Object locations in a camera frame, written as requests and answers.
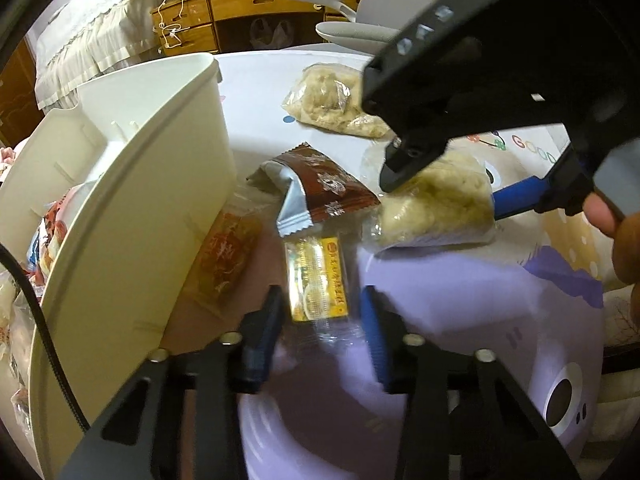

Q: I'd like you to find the white cable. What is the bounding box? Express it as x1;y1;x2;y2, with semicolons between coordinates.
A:
157;0;188;53

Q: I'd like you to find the yellow snack packet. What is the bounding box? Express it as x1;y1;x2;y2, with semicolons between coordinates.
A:
284;232;361;341

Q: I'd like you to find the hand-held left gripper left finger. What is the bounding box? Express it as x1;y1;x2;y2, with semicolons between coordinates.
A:
60;285;288;480

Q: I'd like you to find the grey office chair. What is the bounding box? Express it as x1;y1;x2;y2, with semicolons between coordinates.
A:
276;0;463;58

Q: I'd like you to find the wooden desk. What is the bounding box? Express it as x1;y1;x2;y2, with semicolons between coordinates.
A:
150;0;373;58

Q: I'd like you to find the red and white snack bag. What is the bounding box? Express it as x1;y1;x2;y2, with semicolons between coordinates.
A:
27;195;71;286

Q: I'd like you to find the white printed curtain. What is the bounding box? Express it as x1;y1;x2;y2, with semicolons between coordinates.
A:
600;280;640;361

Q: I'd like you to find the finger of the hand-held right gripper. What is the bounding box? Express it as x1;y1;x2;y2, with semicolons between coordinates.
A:
378;132;451;193
492;142;601;221

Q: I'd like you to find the black cable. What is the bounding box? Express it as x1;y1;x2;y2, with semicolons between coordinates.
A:
0;242;91;433

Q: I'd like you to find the wooden door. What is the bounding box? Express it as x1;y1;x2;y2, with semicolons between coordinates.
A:
0;40;46;146

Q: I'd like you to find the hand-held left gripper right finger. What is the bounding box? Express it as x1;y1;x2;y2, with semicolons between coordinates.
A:
361;285;583;480

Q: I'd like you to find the orange snack packet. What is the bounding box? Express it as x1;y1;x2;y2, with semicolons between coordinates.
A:
182;200;263;318

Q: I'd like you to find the clear plastic snack packet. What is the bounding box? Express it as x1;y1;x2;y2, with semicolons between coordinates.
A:
0;265;38;411

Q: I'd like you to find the bed with white cover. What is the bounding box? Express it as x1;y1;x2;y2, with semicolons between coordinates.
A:
32;0;173;111

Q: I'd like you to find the person's right hand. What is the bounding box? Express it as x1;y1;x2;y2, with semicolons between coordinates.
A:
582;192;640;321

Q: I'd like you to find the clear packet of pale snacks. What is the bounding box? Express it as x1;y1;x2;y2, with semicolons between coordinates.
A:
280;62;396;141
360;150;498;258

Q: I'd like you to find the white plastic bag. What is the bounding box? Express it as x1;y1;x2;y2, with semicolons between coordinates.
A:
249;17;293;48

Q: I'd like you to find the brown foil snack packet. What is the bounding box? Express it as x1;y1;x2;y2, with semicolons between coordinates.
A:
246;142;382;238

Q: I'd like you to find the white plastic storage bin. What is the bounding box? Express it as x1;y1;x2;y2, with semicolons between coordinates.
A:
0;52;238;480

